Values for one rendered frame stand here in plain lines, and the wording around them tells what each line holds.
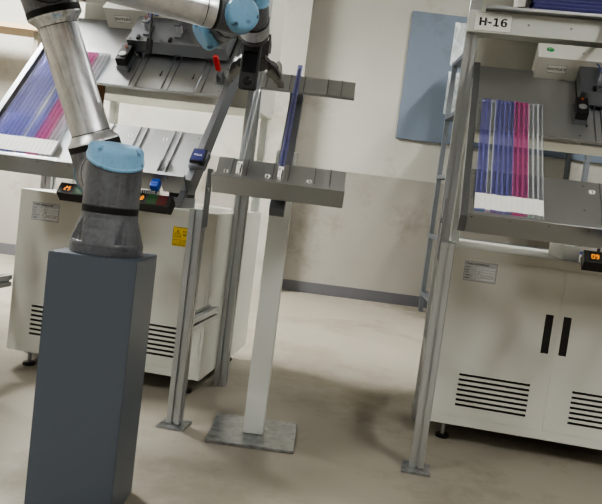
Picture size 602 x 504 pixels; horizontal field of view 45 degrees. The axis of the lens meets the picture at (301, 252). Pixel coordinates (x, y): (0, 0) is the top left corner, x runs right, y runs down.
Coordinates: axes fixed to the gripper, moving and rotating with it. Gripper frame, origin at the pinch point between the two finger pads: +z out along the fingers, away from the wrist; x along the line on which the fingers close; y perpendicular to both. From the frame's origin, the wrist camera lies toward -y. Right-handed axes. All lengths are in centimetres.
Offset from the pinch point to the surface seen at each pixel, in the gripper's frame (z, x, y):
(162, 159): 19.9, 25.9, -14.9
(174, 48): 29, 32, 31
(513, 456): 64, -90, -79
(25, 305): 74, 75, -48
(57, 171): 24, 57, -21
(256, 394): 45, -10, -74
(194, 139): 21.9, 18.3, -5.8
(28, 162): 23, 65, -20
